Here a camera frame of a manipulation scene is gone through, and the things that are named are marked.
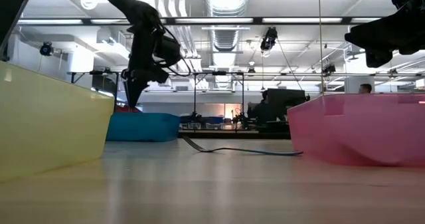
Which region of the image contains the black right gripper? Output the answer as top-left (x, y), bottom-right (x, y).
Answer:
top-left (344, 0), bottom-right (425, 69)

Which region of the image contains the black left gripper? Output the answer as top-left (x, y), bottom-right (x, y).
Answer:
top-left (121, 16), bottom-right (171, 108)

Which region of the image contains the teal handled black fork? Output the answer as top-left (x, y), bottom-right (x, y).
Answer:
top-left (181, 136), bottom-right (304, 157)

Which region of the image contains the red plastic crate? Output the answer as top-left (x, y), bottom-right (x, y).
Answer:
top-left (115, 104), bottom-right (142, 114)

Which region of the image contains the blue plastic bin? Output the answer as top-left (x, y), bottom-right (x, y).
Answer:
top-left (106, 112), bottom-right (181, 142)

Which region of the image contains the white structural pillar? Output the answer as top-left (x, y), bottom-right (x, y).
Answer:
top-left (68, 51), bottom-right (95, 88)
top-left (344, 76), bottom-right (368, 94)

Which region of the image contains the pink plastic bin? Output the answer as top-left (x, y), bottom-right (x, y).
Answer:
top-left (287, 93), bottom-right (425, 168)

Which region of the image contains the yellow plastic bin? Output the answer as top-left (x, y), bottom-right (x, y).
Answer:
top-left (0, 60), bottom-right (116, 182)

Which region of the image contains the black computer monitor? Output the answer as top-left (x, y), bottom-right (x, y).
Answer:
top-left (267, 88), bottom-right (308, 118)

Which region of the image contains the black hanging camera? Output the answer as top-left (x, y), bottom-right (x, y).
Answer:
top-left (321, 62), bottom-right (337, 77)
top-left (39, 41), bottom-right (54, 57)
top-left (260, 27), bottom-right (278, 52)

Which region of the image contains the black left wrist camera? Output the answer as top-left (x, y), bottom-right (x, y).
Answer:
top-left (153, 34), bottom-right (183, 68)

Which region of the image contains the thin hanging cable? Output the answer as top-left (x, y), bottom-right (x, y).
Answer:
top-left (317, 0), bottom-right (325, 95)

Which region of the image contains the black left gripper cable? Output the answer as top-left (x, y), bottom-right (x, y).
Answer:
top-left (159, 23), bottom-right (193, 78)

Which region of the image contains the black background workstation frame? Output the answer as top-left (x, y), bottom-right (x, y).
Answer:
top-left (68, 70), bottom-right (425, 132)

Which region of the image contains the silver ventilation duct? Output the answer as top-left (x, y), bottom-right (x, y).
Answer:
top-left (204, 0), bottom-right (250, 52)

